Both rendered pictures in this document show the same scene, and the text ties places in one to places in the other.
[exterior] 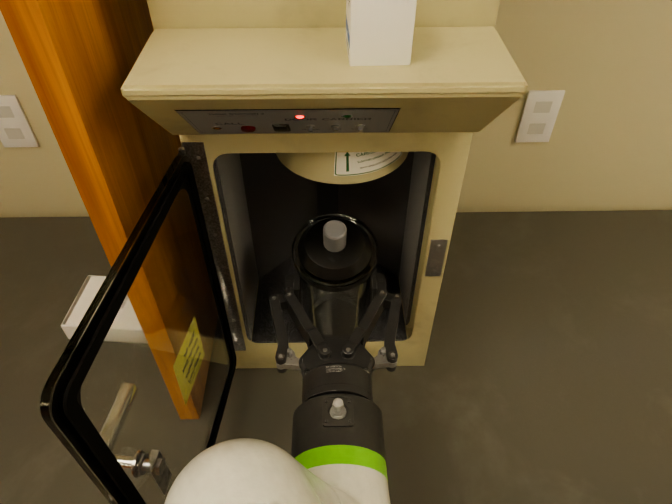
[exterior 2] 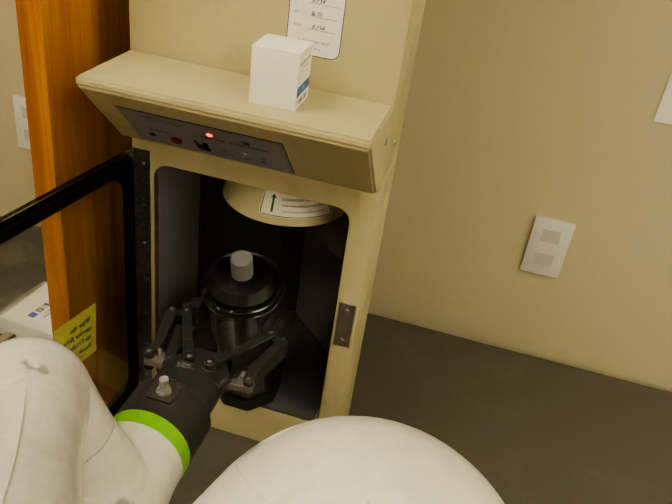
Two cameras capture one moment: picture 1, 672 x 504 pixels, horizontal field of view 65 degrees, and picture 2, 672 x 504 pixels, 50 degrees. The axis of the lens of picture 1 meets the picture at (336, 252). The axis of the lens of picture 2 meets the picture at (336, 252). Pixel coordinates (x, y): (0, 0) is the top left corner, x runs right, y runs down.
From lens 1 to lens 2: 0.37 m
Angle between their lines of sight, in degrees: 16
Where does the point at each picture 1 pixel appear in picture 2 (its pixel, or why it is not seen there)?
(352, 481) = (143, 438)
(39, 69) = (29, 53)
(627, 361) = not seen: outside the picture
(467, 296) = (414, 414)
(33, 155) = not seen: hidden behind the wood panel
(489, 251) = (462, 380)
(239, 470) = (34, 345)
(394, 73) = (276, 113)
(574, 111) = (587, 250)
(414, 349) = not seen: hidden behind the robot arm
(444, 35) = (344, 102)
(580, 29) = (592, 163)
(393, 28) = (282, 80)
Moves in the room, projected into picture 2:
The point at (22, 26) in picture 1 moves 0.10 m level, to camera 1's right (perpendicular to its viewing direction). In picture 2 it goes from (26, 21) to (112, 40)
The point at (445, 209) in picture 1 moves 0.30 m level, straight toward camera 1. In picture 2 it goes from (353, 271) to (197, 403)
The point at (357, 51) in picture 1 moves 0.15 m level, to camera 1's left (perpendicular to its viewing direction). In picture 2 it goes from (254, 91) to (122, 61)
